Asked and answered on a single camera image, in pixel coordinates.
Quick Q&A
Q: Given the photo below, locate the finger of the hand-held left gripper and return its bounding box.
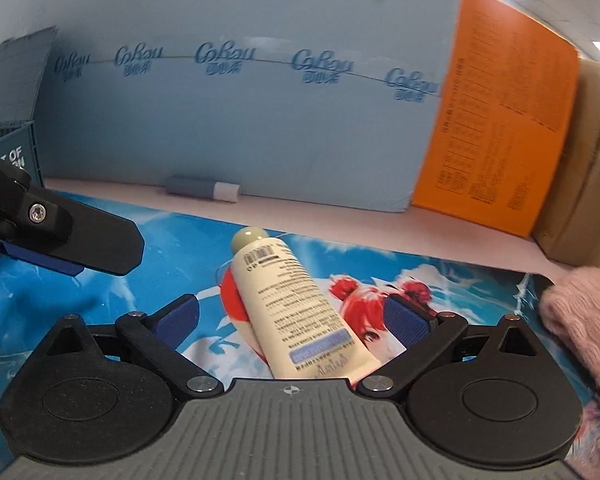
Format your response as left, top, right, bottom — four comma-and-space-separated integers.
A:
0, 146, 146, 277

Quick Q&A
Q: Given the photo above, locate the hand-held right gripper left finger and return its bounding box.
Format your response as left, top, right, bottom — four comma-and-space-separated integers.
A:
39, 293, 226, 404

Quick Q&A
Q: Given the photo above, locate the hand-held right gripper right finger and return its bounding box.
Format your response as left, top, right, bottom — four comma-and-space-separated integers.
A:
356, 293, 549, 402

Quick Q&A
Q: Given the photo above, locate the cream lotion tube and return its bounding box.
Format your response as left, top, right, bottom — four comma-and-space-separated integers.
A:
229, 226, 382, 381

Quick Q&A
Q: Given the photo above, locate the blue-grey storage crate with lid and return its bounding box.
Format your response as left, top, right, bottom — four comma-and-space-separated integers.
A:
0, 25, 59, 278

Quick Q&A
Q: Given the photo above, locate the printed cartoon desk mat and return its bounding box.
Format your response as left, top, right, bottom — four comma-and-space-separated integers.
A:
0, 187, 600, 480

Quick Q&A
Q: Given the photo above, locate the blue-grey stick with white cap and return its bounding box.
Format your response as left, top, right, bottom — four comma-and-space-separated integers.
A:
165, 174, 241, 204

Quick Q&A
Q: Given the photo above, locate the pink fuzzy cloth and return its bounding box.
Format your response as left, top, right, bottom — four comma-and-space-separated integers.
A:
536, 266, 600, 401

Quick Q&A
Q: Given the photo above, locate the large light blue carton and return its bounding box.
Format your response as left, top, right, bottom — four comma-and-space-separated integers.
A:
32, 0, 464, 214

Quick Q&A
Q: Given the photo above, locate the orange carton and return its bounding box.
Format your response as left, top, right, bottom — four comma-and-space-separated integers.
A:
411, 0, 581, 239

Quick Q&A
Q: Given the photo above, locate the brown cardboard box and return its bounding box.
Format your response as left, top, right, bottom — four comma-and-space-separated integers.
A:
531, 57, 600, 267

